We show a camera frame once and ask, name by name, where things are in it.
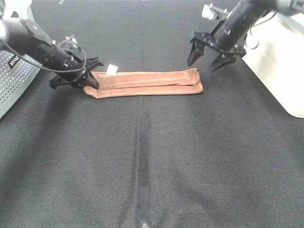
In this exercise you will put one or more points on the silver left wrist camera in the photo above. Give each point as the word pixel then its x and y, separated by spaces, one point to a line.
pixel 71 39

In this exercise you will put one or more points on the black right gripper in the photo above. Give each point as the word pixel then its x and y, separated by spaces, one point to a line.
pixel 227 54

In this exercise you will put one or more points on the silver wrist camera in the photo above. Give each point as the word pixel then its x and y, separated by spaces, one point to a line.
pixel 71 39
pixel 211 12

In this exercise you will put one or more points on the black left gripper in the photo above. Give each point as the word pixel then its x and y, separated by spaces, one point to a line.
pixel 78 79

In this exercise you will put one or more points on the grey perforated laundry basket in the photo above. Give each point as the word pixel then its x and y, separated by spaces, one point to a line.
pixel 15 74

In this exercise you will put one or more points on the brown terry towel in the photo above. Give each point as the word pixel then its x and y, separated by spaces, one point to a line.
pixel 185 82

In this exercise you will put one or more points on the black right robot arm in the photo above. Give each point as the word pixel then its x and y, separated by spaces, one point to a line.
pixel 233 25

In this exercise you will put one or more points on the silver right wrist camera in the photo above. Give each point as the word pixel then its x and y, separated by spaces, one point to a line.
pixel 211 12

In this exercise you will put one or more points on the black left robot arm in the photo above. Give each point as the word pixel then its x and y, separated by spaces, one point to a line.
pixel 65 58

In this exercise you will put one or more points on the white plastic storage bin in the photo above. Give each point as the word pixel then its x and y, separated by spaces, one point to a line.
pixel 275 53

